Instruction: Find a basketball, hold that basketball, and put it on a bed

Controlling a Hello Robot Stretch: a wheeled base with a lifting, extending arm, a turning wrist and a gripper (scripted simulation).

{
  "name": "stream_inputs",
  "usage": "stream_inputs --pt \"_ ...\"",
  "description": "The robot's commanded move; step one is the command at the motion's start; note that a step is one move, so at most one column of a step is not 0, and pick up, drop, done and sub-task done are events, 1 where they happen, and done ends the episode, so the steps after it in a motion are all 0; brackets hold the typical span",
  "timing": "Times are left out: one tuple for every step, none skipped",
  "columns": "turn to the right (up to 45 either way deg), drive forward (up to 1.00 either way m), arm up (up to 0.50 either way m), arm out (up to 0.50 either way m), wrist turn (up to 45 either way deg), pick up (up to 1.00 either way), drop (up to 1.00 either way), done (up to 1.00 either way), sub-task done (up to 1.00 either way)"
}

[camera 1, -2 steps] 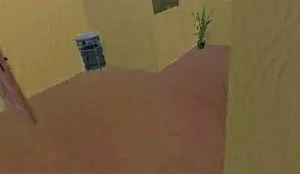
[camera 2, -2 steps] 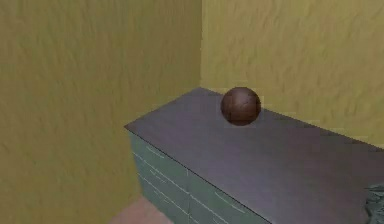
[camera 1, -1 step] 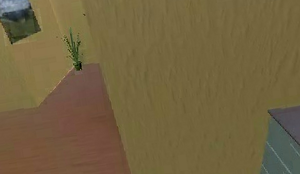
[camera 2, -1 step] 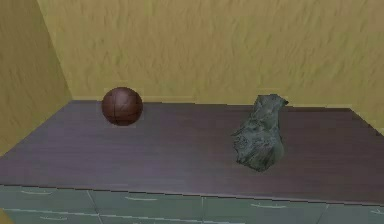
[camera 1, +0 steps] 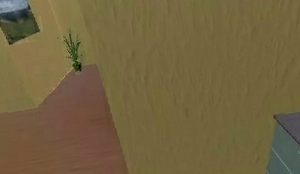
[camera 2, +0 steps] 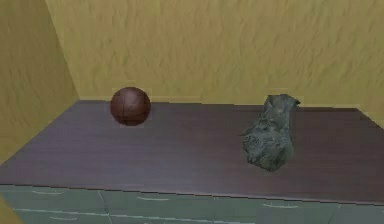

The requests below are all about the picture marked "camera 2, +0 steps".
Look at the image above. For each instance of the brown basketball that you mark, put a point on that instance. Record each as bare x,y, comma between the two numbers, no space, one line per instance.
130,106

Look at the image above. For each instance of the grey chest of drawers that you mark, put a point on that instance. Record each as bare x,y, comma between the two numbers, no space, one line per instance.
186,156

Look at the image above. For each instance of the crumpled dark grey cloth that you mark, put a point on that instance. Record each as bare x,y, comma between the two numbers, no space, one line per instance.
270,136

